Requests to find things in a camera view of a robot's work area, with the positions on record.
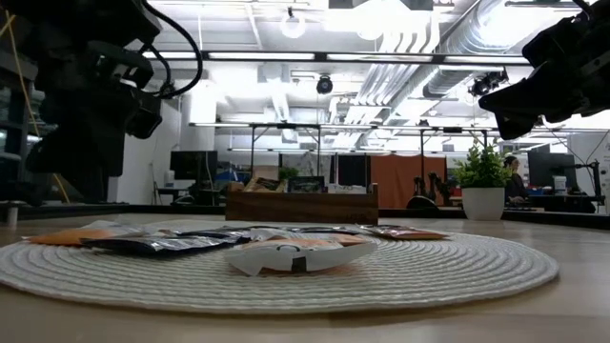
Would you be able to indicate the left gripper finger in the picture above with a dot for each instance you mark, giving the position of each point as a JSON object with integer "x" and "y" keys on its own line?
{"x": 86, "y": 162}

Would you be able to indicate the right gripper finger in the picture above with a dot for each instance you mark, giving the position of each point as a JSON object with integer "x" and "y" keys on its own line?
{"x": 524, "y": 105}

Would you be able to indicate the white round woven placemat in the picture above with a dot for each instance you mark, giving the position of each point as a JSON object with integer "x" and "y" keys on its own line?
{"x": 429, "y": 276}

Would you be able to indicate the brown wooden three-compartment tray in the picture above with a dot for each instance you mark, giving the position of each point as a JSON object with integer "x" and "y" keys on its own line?
{"x": 300, "y": 209}

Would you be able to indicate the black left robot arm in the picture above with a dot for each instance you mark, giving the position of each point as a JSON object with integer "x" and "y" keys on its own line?
{"x": 71, "y": 24}

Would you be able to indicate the black ceiling spotlight cluster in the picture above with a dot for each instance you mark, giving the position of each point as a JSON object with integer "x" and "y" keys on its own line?
{"x": 486, "y": 83}

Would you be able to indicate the person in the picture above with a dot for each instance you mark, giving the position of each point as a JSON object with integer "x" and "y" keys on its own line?
{"x": 517, "y": 188}

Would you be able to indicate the white bottle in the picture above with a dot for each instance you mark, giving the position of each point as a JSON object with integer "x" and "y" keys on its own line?
{"x": 169, "y": 180}

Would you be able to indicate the white jar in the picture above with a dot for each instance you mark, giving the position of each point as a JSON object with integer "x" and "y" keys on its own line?
{"x": 560, "y": 186}

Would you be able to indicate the green plant in white pot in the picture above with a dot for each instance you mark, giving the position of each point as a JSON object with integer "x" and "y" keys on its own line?
{"x": 482, "y": 202}

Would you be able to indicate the black beam with light strips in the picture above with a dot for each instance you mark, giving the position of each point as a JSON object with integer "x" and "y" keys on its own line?
{"x": 381, "y": 58}

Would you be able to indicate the dark background screen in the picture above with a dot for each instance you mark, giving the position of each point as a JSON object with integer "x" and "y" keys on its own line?
{"x": 352, "y": 167}

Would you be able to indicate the small background green plant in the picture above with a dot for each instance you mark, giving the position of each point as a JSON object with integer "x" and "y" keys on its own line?
{"x": 287, "y": 172}

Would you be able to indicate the round white ceiling lamp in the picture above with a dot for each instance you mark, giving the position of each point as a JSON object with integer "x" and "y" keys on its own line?
{"x": 292, "y": 26}

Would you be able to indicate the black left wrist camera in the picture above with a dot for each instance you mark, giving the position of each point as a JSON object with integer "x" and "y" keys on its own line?
{"x": 119, "y": 64}

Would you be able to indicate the black aluminium table frame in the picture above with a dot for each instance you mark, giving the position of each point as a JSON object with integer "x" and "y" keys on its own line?
{"x": 143, "y": 208}

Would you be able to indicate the black hanging dome camera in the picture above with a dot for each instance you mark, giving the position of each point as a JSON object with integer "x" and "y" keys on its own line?
{"x": 168, "y": 90}
{"x": 324, "y": 86}

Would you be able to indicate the orange partition wall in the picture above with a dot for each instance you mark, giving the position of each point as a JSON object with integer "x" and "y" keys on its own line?
{"x": 395, "y": 176}

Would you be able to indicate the black background rig frame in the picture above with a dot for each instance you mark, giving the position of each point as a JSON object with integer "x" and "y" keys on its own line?
{"x": 286, "y": 126}

